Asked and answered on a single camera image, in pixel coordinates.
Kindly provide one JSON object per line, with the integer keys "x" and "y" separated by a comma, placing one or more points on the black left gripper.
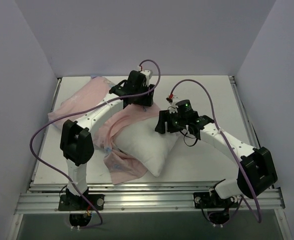
{"x": 142, "y": 98}

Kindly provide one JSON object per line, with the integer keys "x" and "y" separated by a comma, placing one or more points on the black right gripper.
{"x": 162, "y": 122}

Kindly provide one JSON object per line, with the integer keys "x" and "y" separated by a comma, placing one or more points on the white pillow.
{"x": 141, "y": 141}

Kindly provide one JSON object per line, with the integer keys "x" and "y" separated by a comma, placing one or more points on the pink and blue printed pillowcase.
{"x": 122, "y": 167}

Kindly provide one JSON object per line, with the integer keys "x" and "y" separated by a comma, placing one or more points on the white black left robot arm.
{"x": 76, "y": 137}

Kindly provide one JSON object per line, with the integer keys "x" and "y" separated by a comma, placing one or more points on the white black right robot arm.
{"x": 256, "y": 167}

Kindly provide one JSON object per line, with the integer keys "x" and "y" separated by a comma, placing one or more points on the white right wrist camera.
{"x": 172, "y": 100}

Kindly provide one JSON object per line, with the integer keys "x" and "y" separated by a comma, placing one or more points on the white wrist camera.
{"x": 148, "y": 73}
{"x": 172, "y": 100}

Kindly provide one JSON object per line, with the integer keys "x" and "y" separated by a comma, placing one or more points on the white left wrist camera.
{"x": 148, "y": 73}

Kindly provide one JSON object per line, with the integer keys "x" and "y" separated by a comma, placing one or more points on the aluminium front rail frame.
{"x": 143, "y": 198}

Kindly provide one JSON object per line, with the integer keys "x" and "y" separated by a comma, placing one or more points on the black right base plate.
{"x": 211, "y": 200}

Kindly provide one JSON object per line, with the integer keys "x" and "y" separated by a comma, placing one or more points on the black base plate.
{"x": 69, "y": 202}
{"x": 211, "y": 200}

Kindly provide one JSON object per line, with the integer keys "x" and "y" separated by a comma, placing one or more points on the aluminium right side rail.
{"x": 252, "y": 136}

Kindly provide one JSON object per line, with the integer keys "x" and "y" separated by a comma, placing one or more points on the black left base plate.
{"x": 69, "y": 202}

